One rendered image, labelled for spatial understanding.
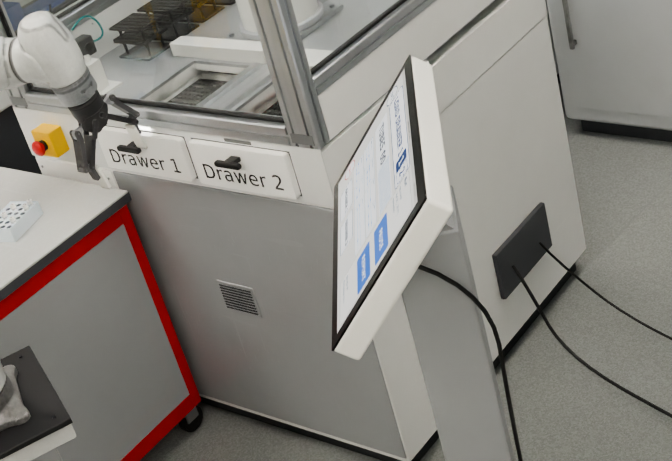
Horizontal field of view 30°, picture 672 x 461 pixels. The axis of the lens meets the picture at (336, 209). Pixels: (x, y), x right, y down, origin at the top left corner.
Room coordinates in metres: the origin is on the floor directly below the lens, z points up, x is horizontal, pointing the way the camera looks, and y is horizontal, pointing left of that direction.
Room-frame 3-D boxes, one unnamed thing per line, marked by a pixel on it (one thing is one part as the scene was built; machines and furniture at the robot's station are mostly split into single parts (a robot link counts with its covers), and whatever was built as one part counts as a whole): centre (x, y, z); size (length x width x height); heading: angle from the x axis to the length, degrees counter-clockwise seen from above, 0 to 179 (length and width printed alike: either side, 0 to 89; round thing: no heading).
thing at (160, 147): (2.70, 0.40, 0.87); 0.29 x 0.02 x 0.11; 46
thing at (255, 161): (2.48, 0.17, 0.87); 0.29 x 0.02 x 0.11; 46
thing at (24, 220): (2.73, 0.76, 0.78); 0.12 x 0.08 x 0.04; 150
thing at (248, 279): (3.01, 0.03, 0.40); 1.03 x 0.95 x 0.80; 46
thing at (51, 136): (2.92, 0.64, 0.88); 0.07 x 0.05 x 0.07; 46
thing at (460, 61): (3.01, 0.03, 0.87); 1.02 x 0.95 x 0.14; 46
